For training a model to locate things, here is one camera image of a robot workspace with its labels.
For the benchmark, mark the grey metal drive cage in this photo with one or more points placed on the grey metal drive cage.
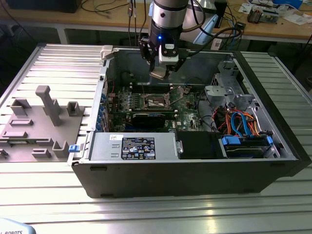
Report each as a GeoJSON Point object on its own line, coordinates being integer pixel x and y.
{"type": "Point", "coordinates": [217, 91]}

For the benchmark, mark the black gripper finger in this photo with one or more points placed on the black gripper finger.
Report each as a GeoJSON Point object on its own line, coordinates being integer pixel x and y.
{"type": "Point", "coordinates": [179, 65]}
{"type": "Point", "coordinates": [143, 48]}

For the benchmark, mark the silver CPU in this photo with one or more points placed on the silver CPU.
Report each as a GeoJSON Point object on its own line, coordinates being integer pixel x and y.
{"type": "Point", "coordinates": [158, 73]}

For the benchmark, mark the black graphics card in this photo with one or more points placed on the black graphics card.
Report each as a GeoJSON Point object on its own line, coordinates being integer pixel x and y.
{"type": "Point", "coordinates": [148, 119]}

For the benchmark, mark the grey power supply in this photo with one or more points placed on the grey power supply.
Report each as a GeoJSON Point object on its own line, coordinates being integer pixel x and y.
{"type": "Point", "coordinates": [104, 146]}

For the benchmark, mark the black plastic shroud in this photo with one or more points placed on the black plastic shroud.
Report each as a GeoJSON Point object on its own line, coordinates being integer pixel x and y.
{"type": "Point", "coordinates": [197, 145]}

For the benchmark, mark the grey parts rack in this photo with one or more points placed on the grey parts rack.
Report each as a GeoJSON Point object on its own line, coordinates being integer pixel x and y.
{"type": "Point", "coordinates": [36, 136]}

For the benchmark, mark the white paper sheets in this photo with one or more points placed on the white paper sheets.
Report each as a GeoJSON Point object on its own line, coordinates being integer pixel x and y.
{"type": "Point", "coordinates": [296, 18]}

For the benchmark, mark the thin metal locking lever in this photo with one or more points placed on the thin metal locking lever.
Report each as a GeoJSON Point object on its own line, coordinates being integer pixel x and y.
{"type": "Point", "coordinates": [144, 91]}

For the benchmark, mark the pale blue teach pendant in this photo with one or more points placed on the pale blue teach pendant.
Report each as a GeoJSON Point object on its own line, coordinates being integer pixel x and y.
{"type": "Point", "coordinates": [14, 226]}

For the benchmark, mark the green motherboard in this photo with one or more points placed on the green motherboard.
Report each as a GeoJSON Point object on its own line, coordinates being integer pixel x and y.
{"type": "Point", "coordinates": [185, 114]}

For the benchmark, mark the black flat device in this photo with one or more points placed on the black flat device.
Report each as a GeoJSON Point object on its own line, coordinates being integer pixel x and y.
{"type": "Point", "coordinates": [44, 5]}

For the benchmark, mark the grey case latch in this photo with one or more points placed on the grey case latch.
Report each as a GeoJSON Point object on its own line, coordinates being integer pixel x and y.
{"type": "Point", "coordinates": [107, 51]}

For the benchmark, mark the black PC case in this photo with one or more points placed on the black PC case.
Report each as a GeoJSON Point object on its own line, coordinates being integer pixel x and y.
{"type": "Point", "coordinates": [170, 180]}

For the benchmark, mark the hard disk in blue carrier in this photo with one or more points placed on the hard disk in blue carrier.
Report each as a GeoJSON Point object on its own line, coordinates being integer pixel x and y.
{"type": "Point", "coordinates": [232, 141]}

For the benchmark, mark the wooden workbench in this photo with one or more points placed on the wooden workbench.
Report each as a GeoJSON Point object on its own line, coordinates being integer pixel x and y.
{"type": "Point", "coordinates": [73, 19]}

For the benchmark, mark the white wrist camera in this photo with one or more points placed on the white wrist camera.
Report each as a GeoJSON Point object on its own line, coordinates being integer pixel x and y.
{"type": "Point", "coordinates": [168, 57]}

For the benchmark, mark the grey metal part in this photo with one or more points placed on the grey metal part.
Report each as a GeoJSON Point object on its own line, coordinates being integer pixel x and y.
{"type": "Point", "coordinates": [270, 15]}

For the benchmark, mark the metal heat sink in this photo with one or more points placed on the metal heat sink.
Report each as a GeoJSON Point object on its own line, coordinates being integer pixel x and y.
{"type": "Point", "coordinates": [254, 15]}

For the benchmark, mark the black upright box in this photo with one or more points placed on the black upright box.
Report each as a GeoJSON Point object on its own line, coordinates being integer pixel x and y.
{"type": "Point", "coordinates": [223, 14]}

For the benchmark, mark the blue box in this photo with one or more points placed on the blue box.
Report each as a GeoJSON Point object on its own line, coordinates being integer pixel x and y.
{"type": "Point", "coordinates": [287, 2]}

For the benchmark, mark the black power adapter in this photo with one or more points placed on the black power adapter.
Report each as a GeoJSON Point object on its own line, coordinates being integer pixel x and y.
{"type": "Point", "coordinates": [240, 25]}

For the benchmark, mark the round coin cell battery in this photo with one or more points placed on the round coin cell battery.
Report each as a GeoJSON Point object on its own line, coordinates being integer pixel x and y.
{"type": "Point", "coordinates": [185, 91]}

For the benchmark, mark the CPU socket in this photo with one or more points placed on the CPU socket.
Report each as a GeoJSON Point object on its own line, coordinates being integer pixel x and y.
{"type": "Point", "coordinates": [156, 103]}

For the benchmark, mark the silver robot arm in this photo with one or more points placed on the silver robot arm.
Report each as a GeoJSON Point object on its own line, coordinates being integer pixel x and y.
{"type": "Point", "coordinates": [168, 14]}

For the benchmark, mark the blue plastic tab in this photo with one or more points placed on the blue plastic tab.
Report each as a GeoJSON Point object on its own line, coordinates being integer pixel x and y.
{"type": "Point", "coordinates": [74, 148]}

